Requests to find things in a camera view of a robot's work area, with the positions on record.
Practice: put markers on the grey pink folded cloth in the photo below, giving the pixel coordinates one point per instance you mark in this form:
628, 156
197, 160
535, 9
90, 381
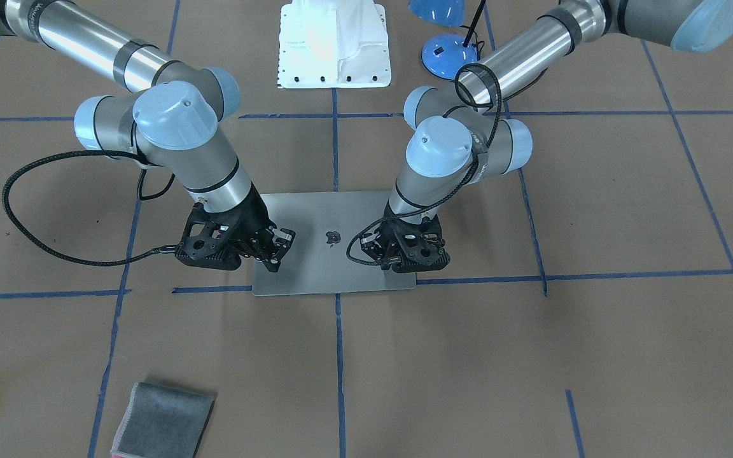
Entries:
162, 421

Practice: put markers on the blue desk lamp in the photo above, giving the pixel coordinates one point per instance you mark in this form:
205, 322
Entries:
445, 54

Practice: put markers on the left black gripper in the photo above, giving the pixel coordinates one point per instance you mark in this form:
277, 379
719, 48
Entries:
379, 244

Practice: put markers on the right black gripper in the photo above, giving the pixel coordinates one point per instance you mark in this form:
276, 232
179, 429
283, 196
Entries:
251, 219

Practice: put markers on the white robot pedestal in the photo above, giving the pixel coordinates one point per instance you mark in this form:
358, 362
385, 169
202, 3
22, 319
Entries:
333, 44

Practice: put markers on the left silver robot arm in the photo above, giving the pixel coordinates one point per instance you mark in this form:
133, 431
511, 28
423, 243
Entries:
461, 134

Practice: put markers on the grey laptop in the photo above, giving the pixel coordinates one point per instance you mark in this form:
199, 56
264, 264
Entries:
324, 223

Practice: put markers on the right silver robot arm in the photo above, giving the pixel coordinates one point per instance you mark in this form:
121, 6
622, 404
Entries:
170, 119

